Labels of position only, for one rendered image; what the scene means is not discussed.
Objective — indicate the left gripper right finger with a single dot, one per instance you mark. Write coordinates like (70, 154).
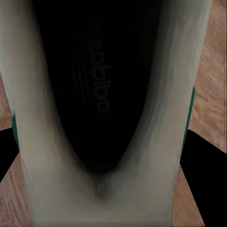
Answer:
(205, 169)

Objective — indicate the gym shoe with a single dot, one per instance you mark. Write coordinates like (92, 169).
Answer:
(101, 94)

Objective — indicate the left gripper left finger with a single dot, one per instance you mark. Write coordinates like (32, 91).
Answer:
(8, 151)

